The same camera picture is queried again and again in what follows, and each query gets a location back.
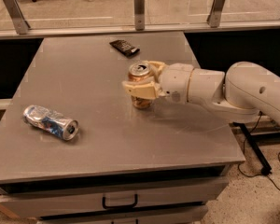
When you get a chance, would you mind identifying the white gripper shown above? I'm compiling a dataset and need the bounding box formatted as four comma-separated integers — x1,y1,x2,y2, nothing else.
122,61,194,103

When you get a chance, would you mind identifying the orange soda can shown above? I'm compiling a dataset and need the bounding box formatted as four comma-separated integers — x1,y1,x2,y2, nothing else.
127,62,155,110

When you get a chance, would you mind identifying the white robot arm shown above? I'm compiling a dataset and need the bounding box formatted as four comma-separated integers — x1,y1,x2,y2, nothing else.
122,61,280,125

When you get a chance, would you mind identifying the black rxbar chocolate wrapper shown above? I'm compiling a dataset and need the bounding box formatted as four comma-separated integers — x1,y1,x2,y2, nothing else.
110,40,140,57

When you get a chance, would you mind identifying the crushed blue silver can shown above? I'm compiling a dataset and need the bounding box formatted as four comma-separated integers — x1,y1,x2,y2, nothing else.
22,105,79,141

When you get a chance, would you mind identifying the lower grey drawer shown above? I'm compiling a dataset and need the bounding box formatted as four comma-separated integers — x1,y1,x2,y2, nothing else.
36,205,208,224

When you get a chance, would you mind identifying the grey drawer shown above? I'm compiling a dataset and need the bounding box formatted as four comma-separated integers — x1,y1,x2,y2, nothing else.
0,176,228,217
36,205,208,224

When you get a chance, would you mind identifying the black floor stand leg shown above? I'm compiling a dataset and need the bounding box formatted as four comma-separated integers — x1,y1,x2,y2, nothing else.
233,122,272,176

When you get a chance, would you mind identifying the upper grey drawer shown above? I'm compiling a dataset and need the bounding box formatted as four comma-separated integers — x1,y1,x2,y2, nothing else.
0,176,228,217

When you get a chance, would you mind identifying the middle metal bracket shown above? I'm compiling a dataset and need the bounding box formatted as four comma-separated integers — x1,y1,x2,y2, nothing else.
133,0,145,31

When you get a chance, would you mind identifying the metal bracket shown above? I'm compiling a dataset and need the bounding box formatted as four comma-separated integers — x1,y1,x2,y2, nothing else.
207,0,226,28
133,0,145,31
3,0,30,35

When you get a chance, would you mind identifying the right metal bracket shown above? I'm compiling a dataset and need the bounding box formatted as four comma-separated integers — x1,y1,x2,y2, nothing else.
207,0,226,28

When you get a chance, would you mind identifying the black floor cable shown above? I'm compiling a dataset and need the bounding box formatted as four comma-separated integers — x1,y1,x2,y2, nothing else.
237,112,280,194

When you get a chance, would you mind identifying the left metal bracket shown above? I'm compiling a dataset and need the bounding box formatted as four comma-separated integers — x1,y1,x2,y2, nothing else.
3,0,30,35

